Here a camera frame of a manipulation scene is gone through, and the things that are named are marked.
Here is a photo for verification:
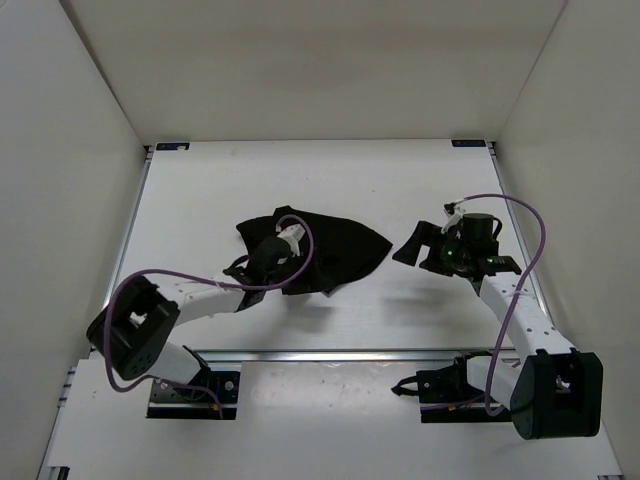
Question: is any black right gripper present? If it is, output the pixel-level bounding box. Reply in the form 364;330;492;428
393;222;471;277

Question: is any black skirt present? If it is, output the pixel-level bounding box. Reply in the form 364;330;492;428
236;206;392;295

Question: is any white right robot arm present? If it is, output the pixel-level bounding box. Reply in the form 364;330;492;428
392;213;604;440

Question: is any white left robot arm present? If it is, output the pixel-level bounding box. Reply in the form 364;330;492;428
86;224;311;402

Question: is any blue right corner label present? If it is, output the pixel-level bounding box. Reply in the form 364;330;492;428
451;139;486;148

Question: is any blue corner label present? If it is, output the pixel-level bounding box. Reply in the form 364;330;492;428
451;139;486;148
155;142;190;151

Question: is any blue left corner label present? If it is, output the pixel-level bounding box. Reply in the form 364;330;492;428
155;142;190;151

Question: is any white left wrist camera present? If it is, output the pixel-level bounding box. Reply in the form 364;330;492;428
277;224;306;257

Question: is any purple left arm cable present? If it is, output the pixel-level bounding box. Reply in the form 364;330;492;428
102;214;316;416

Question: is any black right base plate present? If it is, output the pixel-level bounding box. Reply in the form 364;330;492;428
416;364;511;424

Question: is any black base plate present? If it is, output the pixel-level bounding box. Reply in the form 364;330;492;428
146;363;241;421
416;364;511;424

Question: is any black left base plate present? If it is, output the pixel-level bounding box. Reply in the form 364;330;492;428
146;363;241;421

